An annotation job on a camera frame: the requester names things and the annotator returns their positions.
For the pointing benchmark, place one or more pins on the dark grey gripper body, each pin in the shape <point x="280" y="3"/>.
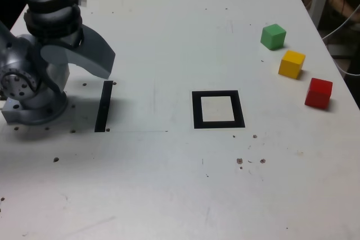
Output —
<point x="75" y="37"/>

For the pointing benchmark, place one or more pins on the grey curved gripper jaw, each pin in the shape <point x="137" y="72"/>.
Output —
<point x="61" y="75"/>
<point x="95" y="54"/>

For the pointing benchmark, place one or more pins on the green cube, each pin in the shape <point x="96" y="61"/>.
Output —
<point x="271" y="39"/>

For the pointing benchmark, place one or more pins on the yellow cube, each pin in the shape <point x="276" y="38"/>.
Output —
<point x="289" y="65"/>

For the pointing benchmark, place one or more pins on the red cube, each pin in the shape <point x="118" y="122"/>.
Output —
<point x="317" y="94"/>

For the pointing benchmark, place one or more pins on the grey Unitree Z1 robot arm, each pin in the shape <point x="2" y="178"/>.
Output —
<point x="17" y="54"/>

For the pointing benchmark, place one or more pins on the black tape square outline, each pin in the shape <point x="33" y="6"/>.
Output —
<point x="197" y="110"/>

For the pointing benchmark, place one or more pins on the black tape strip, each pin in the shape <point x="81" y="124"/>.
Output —
<point x="103" y="108"/>

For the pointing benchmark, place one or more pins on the person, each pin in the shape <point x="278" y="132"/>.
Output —
<point x="341" y="1"/>

